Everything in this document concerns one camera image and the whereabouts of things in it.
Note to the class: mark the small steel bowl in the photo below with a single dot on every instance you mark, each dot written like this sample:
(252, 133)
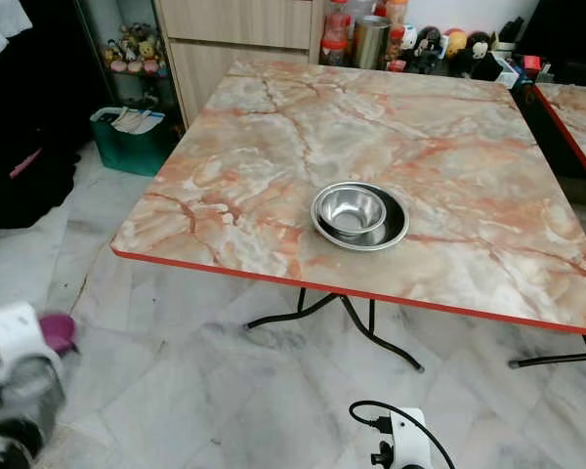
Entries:
(350, 210)

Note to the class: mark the purple plastic cup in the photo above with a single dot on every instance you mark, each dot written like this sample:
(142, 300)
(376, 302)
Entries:
(61, 332)

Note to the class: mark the red label plastic bottle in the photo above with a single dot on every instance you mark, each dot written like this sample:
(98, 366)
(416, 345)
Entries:
(336, 31)

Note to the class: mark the yellow head figurine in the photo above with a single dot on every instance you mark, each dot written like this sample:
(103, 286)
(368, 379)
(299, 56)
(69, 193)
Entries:
(456, 43)

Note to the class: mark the steel canister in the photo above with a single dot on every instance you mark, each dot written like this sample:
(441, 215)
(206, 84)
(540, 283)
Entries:
(371, 41)

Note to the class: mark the marble pattern folding table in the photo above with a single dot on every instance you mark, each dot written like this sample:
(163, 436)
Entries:
(410, 137)
(576, 127)

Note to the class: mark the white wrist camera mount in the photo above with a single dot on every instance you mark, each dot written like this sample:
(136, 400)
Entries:
(20, 332)
(405, 440)

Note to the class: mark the white cloth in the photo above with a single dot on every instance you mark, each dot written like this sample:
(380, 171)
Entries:
(2, 21)

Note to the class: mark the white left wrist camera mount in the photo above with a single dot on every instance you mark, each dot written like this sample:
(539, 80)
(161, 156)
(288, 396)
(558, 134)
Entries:
(20, 332)

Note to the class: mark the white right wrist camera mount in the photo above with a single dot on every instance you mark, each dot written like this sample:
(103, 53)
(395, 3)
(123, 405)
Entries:
(405, 440)

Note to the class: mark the small red box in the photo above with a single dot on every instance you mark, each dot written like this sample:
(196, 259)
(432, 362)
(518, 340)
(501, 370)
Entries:
(530, 63)

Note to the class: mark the light wooden cabinet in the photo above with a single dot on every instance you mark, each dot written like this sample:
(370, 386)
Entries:
(234, 44)

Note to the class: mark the green storage bin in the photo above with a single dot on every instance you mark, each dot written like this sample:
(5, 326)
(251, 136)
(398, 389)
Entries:
(127, 151)

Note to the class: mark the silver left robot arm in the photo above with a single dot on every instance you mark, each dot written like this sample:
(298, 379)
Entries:
(24, 415)

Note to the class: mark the large steel bowl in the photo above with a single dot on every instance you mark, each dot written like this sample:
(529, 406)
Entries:
(393, 230)

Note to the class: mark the black fabric pile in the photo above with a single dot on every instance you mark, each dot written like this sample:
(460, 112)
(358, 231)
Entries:
(29, 127)

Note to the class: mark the glass shelf with figurines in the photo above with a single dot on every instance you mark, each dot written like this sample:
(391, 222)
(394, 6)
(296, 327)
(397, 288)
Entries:
(132, 49)

